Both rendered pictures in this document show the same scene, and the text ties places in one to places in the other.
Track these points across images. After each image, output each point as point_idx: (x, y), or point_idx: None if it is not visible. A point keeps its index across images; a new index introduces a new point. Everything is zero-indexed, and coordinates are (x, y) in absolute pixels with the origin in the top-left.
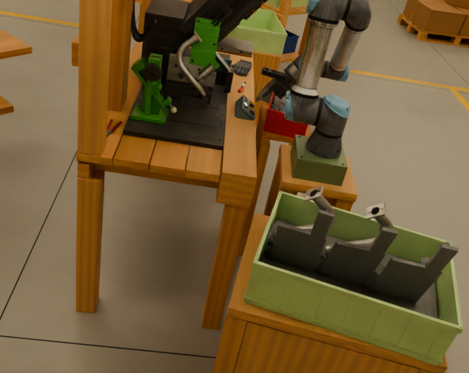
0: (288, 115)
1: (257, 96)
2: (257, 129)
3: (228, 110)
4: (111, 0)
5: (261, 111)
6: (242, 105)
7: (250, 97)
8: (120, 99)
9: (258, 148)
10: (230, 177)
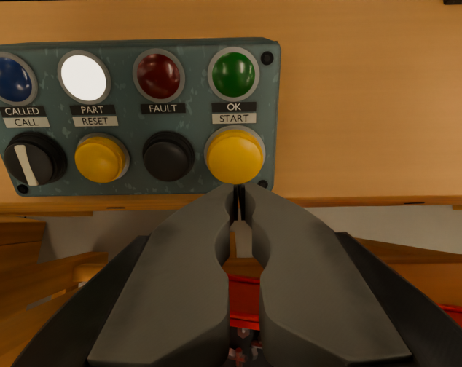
0: None
1: (245, 191)
2: (409, 254)
3: (137, 12)
4: None
5: (455, 265)
6: (36, 45)
7: (445, 161)
8: None
9: (233, 256)
10: None
